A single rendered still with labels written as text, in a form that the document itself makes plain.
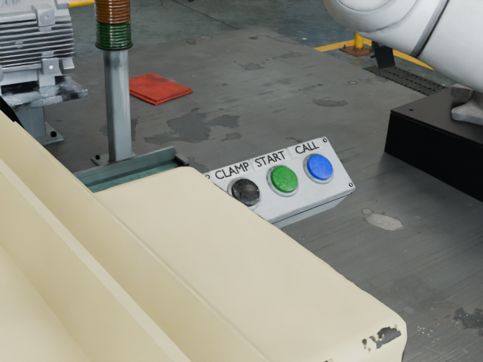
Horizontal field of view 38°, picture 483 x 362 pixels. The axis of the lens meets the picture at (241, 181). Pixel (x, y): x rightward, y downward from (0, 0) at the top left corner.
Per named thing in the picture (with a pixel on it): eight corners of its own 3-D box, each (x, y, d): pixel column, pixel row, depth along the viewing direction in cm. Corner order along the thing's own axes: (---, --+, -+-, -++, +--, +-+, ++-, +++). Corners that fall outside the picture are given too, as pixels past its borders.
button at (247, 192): (235, 215, 69) (242, 207, 68) (221, 189, 70) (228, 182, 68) (259, 207, 71) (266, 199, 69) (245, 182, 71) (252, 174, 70)
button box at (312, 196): (213, 255, 70) (232, 235, 66) (182, 195, 72) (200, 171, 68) (335, 207, 80) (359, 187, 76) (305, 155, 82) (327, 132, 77)
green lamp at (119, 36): (106, 52, 116) (105, 26, 114) (90, 42, 120) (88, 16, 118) (138, 47, 119) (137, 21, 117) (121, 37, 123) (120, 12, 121)
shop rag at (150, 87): (193, 92, 163) (193, 88, 163) (154, 105, 155) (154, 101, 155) (151, 75, 172) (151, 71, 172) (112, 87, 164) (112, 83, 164)
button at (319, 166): (310, 188, 74) (318, 181, 73) (296, 164, 75) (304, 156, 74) (330, 181, 76) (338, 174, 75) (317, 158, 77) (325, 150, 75)
